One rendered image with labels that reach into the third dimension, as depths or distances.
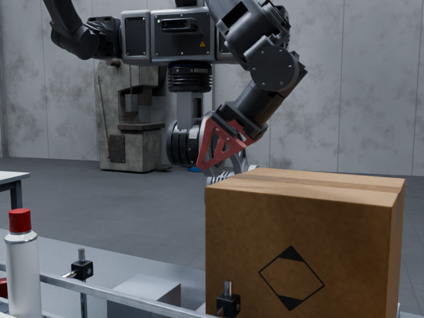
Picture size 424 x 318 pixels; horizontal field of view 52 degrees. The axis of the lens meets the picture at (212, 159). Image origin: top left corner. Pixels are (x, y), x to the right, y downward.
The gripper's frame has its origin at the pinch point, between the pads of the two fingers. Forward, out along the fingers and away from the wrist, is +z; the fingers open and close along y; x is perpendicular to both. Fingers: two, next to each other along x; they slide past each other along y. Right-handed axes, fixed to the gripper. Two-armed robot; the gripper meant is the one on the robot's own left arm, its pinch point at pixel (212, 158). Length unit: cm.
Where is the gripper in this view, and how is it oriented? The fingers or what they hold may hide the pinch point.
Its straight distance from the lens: 68.8
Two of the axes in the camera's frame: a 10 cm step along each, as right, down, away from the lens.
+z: -6.0, 7.4, 2.9
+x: 7.5, 6.5, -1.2
